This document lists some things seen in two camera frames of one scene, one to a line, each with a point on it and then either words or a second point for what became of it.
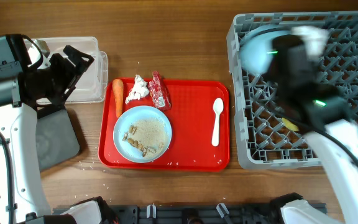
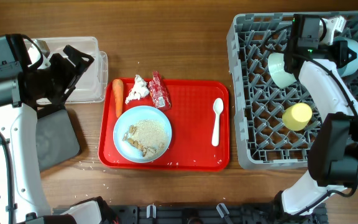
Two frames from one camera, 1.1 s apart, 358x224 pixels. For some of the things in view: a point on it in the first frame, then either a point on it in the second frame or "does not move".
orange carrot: x=118 y=88 does not move
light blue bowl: x=255 y=48 → x=353 y=63
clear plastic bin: x=92 y=84 does not move
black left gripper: x=77 y=57 does not move
